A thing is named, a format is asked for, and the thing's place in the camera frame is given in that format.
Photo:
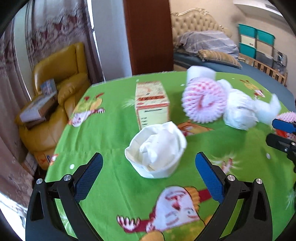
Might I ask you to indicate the white paper cup bowl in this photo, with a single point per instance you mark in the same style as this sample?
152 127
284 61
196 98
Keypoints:
155 152

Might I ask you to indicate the black white checkered bag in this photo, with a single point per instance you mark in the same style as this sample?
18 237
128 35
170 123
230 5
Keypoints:
279 61

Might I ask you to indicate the pink lace curtain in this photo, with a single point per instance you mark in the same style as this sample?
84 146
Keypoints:
39 29

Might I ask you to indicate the white flat box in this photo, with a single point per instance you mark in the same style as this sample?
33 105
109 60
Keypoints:
38 108

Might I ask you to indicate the yellow leather armchair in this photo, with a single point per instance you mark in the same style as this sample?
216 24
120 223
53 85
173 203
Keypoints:
68 68

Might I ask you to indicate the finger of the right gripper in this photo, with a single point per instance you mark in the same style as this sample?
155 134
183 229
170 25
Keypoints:
282 144
288 127

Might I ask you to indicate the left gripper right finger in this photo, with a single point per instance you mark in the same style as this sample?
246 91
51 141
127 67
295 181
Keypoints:
254 221

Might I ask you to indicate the beige red carton box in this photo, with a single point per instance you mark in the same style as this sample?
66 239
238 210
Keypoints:
152 105

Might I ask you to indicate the beige tufted headboard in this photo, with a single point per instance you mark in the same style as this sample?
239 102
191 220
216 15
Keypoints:
194 20

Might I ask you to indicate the grey blue folded quilt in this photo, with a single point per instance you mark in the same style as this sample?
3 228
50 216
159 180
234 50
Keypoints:
217 41

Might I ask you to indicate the white foam block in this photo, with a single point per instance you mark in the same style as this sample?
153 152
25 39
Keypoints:
200 71

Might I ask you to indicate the teal storage bin stack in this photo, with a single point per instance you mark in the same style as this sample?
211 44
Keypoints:
257 44

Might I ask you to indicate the white tissue sheet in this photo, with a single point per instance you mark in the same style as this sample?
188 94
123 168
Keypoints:
267 112

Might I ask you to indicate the wooden crib rail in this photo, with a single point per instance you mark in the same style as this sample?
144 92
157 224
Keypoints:
282 79

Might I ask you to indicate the green cartoon tablecloth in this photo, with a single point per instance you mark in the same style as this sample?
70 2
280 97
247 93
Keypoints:
121 202

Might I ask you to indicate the crumpled white plastic bag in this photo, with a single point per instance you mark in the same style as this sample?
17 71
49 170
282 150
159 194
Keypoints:
239 112

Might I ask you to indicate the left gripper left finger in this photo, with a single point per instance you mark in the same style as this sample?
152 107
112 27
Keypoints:
43 219

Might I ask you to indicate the striped brown pillow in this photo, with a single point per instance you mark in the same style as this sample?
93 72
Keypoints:
218 57

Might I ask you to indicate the small blue white box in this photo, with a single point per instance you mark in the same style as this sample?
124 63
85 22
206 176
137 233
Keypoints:
48 87

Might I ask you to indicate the dark red wooden door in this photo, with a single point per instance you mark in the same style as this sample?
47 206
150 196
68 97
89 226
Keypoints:
149 35

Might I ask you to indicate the blue bed mattress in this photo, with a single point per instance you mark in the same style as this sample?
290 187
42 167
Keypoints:
284 95

